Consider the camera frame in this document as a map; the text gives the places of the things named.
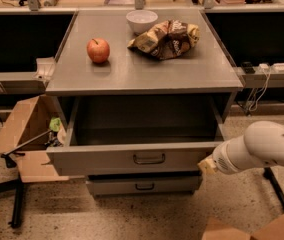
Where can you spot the white power adapter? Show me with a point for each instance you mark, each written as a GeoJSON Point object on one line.
{"type": "Point", "coordinates": [276, 67]}

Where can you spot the grey metal drawer cabinet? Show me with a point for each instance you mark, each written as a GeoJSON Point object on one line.
{"type": "Point", "coordinates": [204, 70]}

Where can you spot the crumpled chip bag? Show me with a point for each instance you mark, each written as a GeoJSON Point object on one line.
{"type": "Point", "coordinates": [167, 40]}

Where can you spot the red apple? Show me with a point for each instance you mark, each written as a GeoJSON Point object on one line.
{"type": "Point", "coordinates": [98, 50]}

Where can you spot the white bowl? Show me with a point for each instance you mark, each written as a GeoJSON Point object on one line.
{"type": "Point", "coordinates": [141, 21]}

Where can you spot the black small device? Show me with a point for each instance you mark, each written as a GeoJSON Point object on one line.
{"type": "Point", "coordinates": [247, 67]}

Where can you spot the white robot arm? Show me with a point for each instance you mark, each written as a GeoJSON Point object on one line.
{"type": "Point", "coordinates": [261, 146]}

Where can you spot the open cardboard box left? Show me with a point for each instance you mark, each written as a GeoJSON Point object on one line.
{"type": "Point", "coordinates": [28, 119]}

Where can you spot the black stand leg right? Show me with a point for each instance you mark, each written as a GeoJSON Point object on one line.
{"type": "Point", "coordinates": [269, 175]}

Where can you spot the grey lower drawer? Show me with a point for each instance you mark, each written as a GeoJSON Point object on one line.
{"type": "Point", "coordinates": [144, 185]}

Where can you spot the grey top drawer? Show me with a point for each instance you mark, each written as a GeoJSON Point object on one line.
{"type": "Point", "coordinates": [111, 135]}

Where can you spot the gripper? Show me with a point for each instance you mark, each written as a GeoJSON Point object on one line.
{"type": "Point", "coordinates": [222, 160]}

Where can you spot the grey drawer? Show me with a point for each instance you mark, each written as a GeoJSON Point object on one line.
{"type": "Point", "coordinates": [144, 185]}
{"type": "Point", "coordinates": [111, 135]}

